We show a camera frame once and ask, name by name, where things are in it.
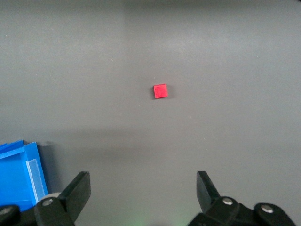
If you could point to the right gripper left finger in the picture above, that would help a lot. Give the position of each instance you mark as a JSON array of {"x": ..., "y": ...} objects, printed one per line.
[{"x": 75, "y": 195}]

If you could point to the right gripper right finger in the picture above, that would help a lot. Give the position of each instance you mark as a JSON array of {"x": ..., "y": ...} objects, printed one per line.
[{"x": 207, "y": 195}]

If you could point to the red cube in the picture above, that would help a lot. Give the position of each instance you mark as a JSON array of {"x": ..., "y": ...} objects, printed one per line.
[{"x": 160, "y": 91}]

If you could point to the blue plastic bin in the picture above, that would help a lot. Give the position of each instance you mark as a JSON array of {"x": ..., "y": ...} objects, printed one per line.
[{"x": 14, "y": 179}]

